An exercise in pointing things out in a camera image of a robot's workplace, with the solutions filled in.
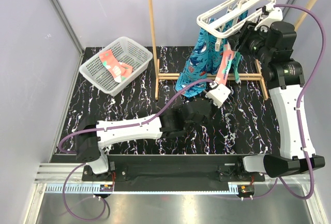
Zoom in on white clip hanger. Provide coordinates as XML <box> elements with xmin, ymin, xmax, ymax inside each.
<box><xmin>197</xmin><ymin>0</ymin><xmax>276</xmax><ymax>51</ymax></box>

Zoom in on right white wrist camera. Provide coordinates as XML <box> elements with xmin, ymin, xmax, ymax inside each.
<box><xmin>254</xmin><ymin>3</ymin><xmax>283</xmax><ymax>31</ymax></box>

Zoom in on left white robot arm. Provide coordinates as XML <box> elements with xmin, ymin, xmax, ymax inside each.
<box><xmin>74</xmin><ymin>98</ymin><xmax>213</xmax><ymax>181</ymax></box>

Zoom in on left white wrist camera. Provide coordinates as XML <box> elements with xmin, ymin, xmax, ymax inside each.
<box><xmin>205</xmin><ymin>81</ymin><xmax>231</xmax><ymax>108</ymax></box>

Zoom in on blue shark pattern shorts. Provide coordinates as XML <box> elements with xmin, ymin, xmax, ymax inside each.
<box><xmin>175</xmin><ymin>9</ymin><xmax>250</xmax><ymax>98</ymax></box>

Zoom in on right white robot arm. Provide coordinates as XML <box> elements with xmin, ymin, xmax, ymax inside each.
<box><xmin>229</xmin><ymin>21</ymin><xmax>325</xmax><ymax>181</ymax></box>

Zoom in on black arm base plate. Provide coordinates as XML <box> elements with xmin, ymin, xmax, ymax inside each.
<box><xmin>82</xmin><ymin>155</ymin><xmax>265</xmax><ymax>193</ymax></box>

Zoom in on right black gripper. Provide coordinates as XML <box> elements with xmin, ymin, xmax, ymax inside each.
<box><xmin>227</xmin><ymin>20</ymin><xmax>273</xmax><ymax>64</ymax></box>

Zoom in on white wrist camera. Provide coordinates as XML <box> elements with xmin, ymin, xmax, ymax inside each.
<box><xmin>254</xmin><ymin>3</ymin><xmax>283</xmax><ymax>31</ymax></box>
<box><xmin>205</xmin><ymin>81</ymin><xmax>231</xmax><ymax>108</ymax></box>

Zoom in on white plastic basket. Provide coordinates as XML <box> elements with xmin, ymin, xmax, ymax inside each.
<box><xmin>79</xmin><ymin>37</ymin><xmax>153</xmax><ymax>96</ymax></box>

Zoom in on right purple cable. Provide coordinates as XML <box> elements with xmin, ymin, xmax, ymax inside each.
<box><xmin>274</xmin><ymin>3</ymin><xmax>328</xmax><ymax>200</ymax></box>

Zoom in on pink sock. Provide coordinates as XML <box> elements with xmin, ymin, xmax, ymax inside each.
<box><xmin>99</xmin><ymin>50</ymin><xmax>133</xmax><ymax>83</ymax></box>
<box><xmin>215</xmin><ymin>42</ymin><xmax>236</xmax><ymax>85</ymax></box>

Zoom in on aluminium frame post left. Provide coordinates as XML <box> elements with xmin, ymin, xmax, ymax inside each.
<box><xmin>49</xmin><ymin>0</ymin><xmax>85</xmax><ymax>55</ymax></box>

